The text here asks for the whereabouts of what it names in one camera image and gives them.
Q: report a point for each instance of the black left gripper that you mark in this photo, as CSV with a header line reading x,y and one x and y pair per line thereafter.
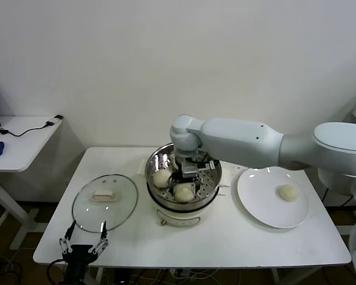
x,y
78,258

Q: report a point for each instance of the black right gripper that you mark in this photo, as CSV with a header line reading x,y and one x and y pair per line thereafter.
x,y
187,181

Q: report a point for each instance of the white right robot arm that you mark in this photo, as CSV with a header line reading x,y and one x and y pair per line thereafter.
x,y
240,139

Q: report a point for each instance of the stainless steel steamer basket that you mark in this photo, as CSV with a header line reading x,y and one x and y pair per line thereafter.
x,y
154,157

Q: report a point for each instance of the white round plate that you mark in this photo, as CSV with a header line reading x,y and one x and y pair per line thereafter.
x,y
261,207

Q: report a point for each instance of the white power strip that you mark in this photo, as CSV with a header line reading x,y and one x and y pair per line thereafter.
x,y
184,274

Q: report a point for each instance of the white side desk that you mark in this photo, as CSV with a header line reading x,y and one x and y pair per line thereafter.
x,y
23,148

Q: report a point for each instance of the small black grey adapter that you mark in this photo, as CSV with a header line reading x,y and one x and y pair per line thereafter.
x,y
55,119

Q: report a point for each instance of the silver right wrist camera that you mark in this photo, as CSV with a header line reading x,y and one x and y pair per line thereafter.
x,y
191,170

